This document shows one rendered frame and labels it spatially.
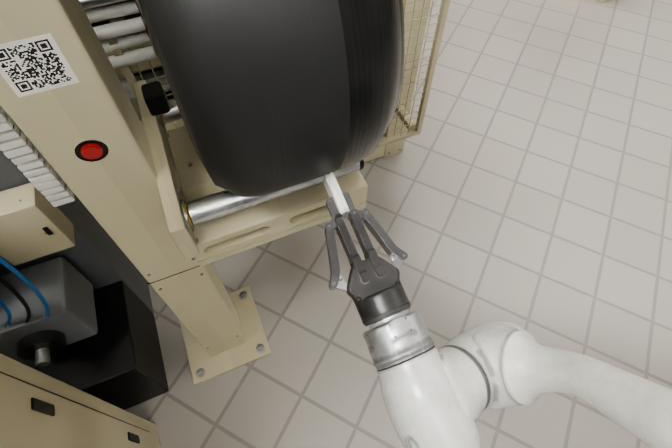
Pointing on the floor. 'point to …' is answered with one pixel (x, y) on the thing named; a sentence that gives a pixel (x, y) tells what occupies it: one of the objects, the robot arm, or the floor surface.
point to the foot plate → (203, 364)
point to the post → (95, 87)
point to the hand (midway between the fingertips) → (336, 195)
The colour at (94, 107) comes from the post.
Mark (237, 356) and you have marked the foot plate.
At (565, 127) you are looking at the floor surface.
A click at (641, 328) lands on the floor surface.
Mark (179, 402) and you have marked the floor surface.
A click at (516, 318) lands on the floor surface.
